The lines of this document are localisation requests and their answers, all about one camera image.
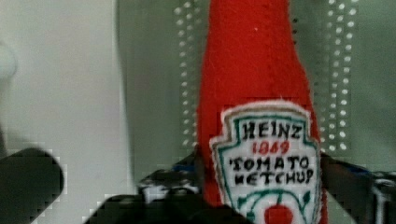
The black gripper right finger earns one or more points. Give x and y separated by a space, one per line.
369 197

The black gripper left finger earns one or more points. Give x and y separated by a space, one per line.
167 196

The plush red ketchup bottle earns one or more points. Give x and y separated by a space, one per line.
257 130

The black object at edge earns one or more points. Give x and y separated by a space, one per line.
31 180

